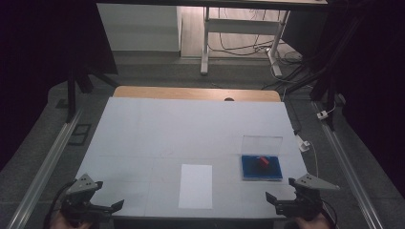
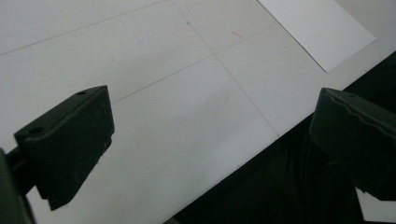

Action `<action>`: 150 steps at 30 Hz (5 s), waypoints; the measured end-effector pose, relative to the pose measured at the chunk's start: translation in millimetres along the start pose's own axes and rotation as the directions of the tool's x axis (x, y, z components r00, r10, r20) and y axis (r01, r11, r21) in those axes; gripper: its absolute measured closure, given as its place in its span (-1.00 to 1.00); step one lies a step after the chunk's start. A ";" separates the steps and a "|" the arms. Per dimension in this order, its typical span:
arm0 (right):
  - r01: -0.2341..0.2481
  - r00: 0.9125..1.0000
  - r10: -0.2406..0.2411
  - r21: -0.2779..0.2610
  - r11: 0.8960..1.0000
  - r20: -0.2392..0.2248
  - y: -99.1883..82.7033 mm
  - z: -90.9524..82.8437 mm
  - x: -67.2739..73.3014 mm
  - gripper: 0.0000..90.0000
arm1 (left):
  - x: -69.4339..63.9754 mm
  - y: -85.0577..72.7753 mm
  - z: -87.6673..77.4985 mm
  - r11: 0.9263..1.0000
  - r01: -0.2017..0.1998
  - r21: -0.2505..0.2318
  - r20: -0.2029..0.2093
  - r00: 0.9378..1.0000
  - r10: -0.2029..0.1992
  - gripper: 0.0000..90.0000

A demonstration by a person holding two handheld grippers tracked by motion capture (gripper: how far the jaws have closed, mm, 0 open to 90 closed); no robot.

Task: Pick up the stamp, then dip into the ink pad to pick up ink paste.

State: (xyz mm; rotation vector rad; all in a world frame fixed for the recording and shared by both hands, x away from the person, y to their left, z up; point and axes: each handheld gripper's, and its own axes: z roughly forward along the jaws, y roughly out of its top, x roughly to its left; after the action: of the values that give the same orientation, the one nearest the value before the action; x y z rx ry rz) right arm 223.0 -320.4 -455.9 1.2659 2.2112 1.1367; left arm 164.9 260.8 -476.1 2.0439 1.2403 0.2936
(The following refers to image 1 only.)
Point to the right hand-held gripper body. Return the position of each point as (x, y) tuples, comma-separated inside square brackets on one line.
[(305, 203)]

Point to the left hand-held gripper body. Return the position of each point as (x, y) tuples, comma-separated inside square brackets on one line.
[(81, 186)]

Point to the person's right hand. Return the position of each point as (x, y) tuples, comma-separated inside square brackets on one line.
[(313, 223)]

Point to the person's left hand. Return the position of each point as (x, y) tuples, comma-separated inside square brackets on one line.
[(60, 222)]

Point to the blue ink pad box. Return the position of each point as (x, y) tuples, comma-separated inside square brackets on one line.
[(251, 173)]

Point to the red stamp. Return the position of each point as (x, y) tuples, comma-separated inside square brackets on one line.
[(264, 161)]

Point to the white power adapter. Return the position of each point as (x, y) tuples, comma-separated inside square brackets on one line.
[(303, 144)]

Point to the white plug connector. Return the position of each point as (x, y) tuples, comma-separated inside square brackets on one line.
[(322, 114)]

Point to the white paper sheet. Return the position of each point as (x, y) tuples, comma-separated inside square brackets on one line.
[(196, 186)]

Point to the black metal stand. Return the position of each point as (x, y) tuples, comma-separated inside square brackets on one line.
[(71, 95), (328, 86)]

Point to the white table cover board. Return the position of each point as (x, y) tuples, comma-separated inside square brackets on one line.
[(175, 133)]

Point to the wooden table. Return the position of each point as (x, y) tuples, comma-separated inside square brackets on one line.
[(178, 93)]

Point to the white cabinet panel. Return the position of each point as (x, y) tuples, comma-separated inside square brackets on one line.
[(138, 28)]

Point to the aluminium rail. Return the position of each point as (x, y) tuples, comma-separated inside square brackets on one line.
[(348, 171), (44, 171)]

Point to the black floor frame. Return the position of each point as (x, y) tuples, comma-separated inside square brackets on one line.
[(79, 134)]

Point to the white desk frame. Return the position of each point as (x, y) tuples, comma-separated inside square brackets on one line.
[(242, 26)]

